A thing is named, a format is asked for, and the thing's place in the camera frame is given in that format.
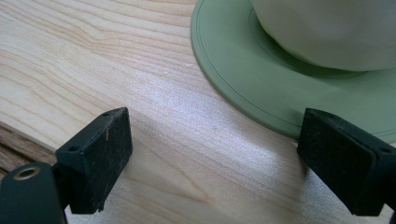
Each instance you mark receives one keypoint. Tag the green round plate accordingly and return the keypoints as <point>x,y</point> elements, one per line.
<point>236,62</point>

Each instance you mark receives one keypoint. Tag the cream ceramic bowl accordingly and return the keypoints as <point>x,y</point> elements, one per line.
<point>327,31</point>

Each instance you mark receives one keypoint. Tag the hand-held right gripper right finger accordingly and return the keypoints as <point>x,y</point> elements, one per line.
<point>342,161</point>

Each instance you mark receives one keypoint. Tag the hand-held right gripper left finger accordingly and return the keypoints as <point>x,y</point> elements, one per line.
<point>102,161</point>

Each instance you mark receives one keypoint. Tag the dark brown wooden strip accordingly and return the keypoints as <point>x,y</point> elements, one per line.
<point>18,149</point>

